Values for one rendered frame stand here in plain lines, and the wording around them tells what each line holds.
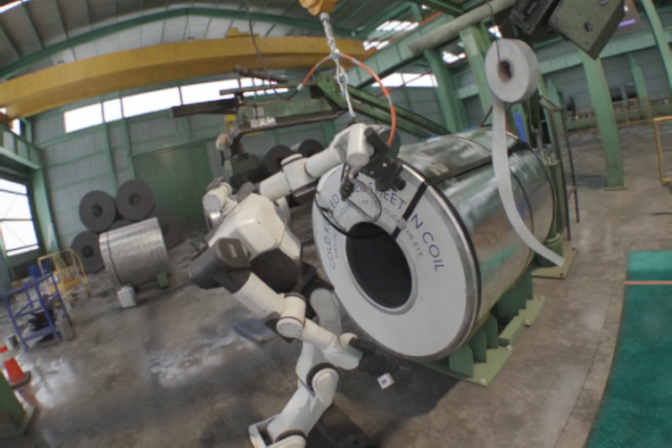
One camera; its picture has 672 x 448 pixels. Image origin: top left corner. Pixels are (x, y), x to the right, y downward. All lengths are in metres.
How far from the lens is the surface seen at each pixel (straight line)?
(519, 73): 0.77
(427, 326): 1.52
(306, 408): 1.34
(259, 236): 0.92
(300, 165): 1.01
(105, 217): 12.36
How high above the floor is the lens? 1.31
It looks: 5 degrees down
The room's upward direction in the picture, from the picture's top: 14 degrees counter-clockwise
